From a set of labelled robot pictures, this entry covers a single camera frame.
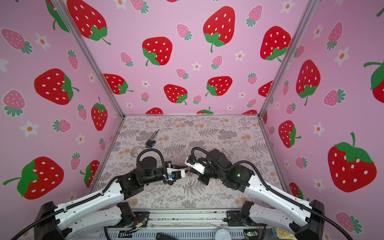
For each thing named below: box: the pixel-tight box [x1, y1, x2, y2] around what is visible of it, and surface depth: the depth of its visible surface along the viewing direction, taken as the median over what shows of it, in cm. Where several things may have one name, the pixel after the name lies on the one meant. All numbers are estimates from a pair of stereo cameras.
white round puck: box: [214, 228, 232, 240], surface depth 66 cm
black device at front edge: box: [155, 232, 178, 240], surface depth 69 cm
